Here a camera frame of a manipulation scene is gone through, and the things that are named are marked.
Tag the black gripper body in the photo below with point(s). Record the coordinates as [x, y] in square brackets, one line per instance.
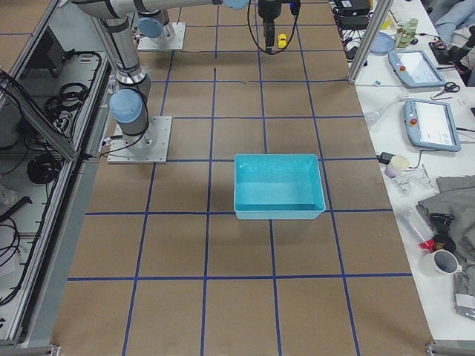
[268, 11]

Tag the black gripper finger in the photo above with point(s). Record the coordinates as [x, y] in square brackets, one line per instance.
[271, 34]
[267, 34]

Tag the yellow beetle toy car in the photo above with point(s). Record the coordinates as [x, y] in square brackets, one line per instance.
[282, 40]

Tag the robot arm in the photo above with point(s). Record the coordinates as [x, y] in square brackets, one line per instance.
[159, 16]
[116, 34]

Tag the black power adapter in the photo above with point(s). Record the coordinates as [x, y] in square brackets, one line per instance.
[353, 22]

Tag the blue plastic plate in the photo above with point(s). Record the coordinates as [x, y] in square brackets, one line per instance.
[382, 44]

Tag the far teach pendant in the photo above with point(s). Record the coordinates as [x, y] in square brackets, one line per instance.
[414, 69]

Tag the teach pendant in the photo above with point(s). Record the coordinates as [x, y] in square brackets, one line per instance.
[431, 125]
[414, 69]

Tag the turquoise plastic bin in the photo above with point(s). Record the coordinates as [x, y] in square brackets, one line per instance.
[278, 187]

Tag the near teach pendant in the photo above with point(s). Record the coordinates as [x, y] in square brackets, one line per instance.
[431, 125]

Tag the purple cup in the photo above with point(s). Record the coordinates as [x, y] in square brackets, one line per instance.
[396, 165]

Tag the scissors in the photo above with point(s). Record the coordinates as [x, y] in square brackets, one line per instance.
[450, 87]

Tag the grey cloth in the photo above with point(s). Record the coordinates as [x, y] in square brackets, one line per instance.
[455, 197]

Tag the clear bottle red cap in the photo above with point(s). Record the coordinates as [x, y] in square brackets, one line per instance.
[417, 228]

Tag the white mug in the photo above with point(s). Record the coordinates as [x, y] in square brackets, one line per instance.
[439, 263]

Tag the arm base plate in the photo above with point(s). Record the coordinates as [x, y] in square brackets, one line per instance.
[152, 147]
[155, 37]

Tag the aluminium frame post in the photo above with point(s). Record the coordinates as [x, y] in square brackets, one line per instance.
[379, 15]

